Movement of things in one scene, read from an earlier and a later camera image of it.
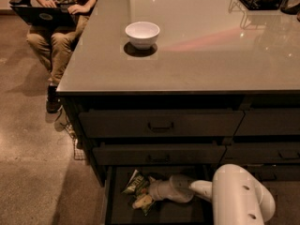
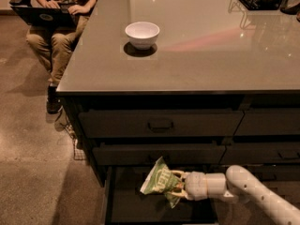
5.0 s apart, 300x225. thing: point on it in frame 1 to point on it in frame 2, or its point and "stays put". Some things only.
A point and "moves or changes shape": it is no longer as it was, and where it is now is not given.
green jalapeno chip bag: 137,186 moves or changes shape
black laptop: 46,17 stays put
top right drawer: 269,122 stays put
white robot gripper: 158,189 to 196,185
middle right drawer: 261,153 stays put
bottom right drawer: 274,172 stays put
